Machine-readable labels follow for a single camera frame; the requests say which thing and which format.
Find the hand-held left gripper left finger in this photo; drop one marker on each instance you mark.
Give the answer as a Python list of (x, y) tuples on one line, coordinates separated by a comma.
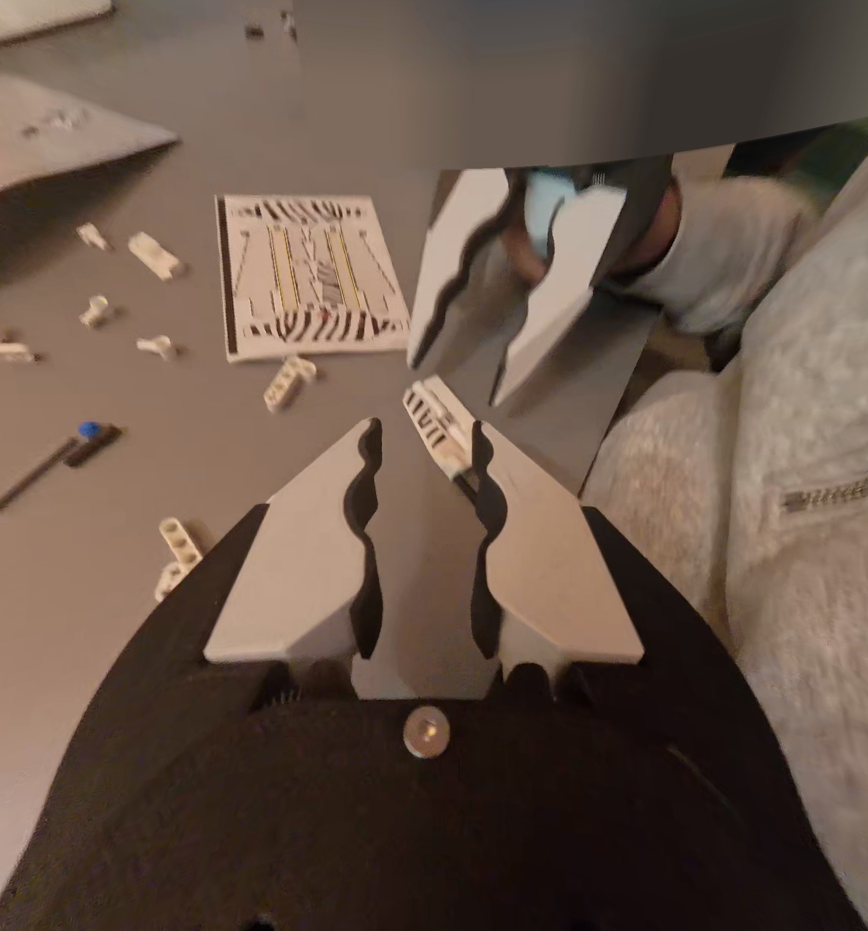
[(295, 567)]

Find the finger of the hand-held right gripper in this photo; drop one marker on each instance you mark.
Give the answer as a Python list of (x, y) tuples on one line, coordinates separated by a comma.
[(448, 233), (564, 291)]

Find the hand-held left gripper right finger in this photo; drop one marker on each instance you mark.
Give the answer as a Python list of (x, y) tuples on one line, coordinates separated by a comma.
[(557, 582)]

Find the striped white lego assembly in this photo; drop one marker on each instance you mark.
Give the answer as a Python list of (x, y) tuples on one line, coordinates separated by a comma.
[(430, 422)]

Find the person's right forearm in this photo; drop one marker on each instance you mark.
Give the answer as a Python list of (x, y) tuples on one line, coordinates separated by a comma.
[(724, 254)]

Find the white angled lego beam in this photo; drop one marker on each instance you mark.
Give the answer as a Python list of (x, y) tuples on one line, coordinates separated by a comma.
[(288, 384)]

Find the white lego pin connector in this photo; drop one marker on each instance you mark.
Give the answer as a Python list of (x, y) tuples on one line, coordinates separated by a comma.
[(157, 347)]

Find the cluster of black lego pieces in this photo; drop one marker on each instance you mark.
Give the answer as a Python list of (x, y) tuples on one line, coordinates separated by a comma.
[(288, 25)]

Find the dark lego axle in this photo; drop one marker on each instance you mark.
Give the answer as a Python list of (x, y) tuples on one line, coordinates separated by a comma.
[(30, 476)]

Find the white lego panel piece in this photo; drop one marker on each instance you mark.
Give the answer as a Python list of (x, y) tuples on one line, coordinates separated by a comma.
[(156, 256)]

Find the small white lego connector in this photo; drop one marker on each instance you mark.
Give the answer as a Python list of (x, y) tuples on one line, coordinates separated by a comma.
[(96, 311), (92, 236)]

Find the white bent lego piece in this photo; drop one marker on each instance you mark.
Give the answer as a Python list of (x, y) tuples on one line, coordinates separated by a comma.
[(5, 350)]

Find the person's right hand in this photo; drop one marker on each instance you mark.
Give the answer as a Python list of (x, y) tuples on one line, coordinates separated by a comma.
[(659, 233)]

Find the zebra striped sticker sheet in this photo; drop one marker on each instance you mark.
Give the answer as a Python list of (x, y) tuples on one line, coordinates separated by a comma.
[(310, 276)]

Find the grey paper booklet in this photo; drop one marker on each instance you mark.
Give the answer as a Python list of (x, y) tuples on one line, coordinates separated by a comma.
[(56, 145)]

